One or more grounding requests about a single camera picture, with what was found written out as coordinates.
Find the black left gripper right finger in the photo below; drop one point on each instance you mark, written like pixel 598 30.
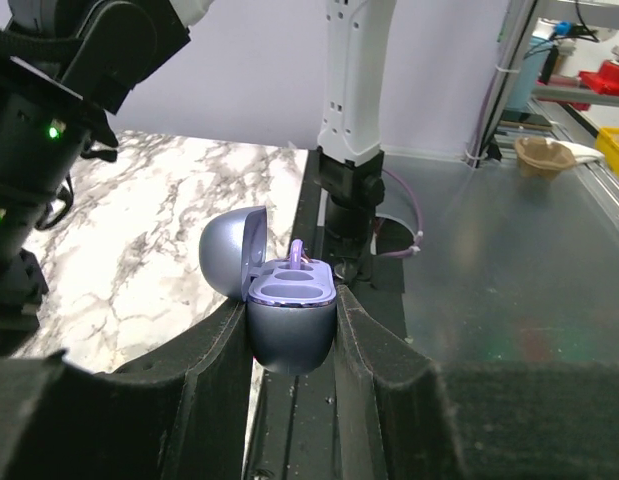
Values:
pixel 402 415

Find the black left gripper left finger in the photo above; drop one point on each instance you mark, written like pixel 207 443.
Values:
pixel 178 412

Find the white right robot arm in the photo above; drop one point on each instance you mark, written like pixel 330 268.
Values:
pixel 65 66

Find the tan paper cup holder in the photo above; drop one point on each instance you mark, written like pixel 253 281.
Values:
pixel 540 157

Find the yellow plastic bin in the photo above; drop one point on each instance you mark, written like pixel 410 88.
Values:
pixel 607 142

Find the red fixture on frame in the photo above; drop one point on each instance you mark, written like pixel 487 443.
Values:
pixel 605 80

